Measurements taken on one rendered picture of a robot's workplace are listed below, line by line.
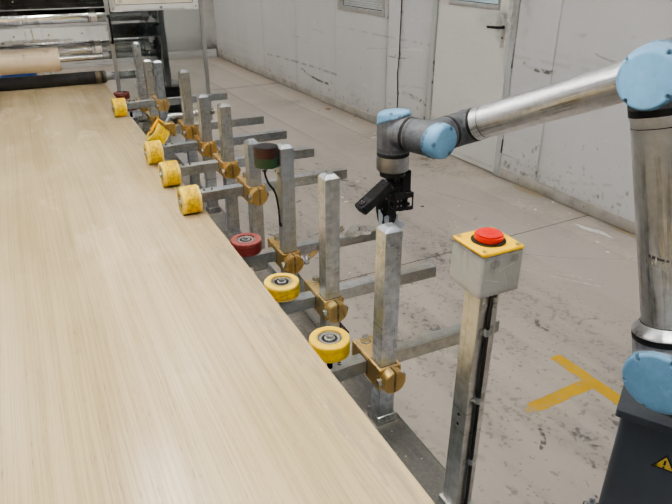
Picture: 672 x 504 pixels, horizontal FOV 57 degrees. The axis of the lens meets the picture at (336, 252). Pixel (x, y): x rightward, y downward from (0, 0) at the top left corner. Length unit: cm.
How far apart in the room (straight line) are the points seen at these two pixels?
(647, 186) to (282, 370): 77
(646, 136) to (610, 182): 295
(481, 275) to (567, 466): 157
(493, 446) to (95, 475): 162
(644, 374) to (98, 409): 105
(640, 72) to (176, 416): 101
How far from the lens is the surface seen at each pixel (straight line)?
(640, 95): 128
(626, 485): 180
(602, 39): 422
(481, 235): 86
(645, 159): 131
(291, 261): 159
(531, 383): 267
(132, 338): 127
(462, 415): 102
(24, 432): 112
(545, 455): 237
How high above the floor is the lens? 158
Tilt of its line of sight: 26 degrees down
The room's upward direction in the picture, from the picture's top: straight up
